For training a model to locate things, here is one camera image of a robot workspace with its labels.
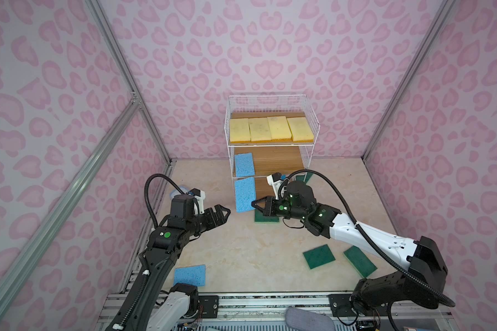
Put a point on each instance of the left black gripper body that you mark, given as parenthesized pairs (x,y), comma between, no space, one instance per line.
(211,216)

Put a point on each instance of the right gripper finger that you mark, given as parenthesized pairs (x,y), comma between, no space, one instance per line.
(260,207)
(263,200)

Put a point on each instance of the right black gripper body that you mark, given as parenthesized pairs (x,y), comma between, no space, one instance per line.
(271,207)

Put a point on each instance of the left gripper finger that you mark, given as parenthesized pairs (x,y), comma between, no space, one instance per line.
(222,212)
(214,223)

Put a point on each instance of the blue sponge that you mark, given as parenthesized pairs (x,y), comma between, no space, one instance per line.
(194,275)
(245,194)
(244,165)

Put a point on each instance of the yellow sponge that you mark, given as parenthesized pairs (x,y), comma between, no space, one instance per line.
(279,129)
(239,131)
(259,130)
(300,130)

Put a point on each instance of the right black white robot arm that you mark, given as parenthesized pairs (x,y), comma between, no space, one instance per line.
(420,270)

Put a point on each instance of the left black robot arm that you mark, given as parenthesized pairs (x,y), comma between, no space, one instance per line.
(186,221)

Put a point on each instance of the green sponge by shelf front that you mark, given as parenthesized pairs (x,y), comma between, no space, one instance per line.
(260,218)

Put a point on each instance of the green sponge behind shelf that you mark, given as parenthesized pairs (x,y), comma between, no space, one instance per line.
(304,177)

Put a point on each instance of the light blue square clock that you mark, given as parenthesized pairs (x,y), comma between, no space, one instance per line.
(175,192)

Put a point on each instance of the green sponge front centre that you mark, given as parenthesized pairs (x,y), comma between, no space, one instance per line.
(318,256)

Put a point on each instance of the green sponge front right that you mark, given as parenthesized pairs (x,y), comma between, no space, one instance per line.
(360,262)

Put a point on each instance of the grey oval pad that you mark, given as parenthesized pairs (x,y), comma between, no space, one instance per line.
(304,320)

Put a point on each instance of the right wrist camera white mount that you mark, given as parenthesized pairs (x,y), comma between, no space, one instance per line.
(276,181)

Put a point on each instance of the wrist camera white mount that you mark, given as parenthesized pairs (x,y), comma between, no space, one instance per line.
(276,181)
(199,197)

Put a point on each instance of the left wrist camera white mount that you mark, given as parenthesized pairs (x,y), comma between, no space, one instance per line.
(199,197)

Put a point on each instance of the white wire wooden shelf rack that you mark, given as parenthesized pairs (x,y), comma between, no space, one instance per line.
(283,157)

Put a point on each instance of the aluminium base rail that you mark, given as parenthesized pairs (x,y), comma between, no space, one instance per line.
(266,311)

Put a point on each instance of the left diagonal aluminium frame bar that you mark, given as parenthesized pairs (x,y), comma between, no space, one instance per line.
(26,262)

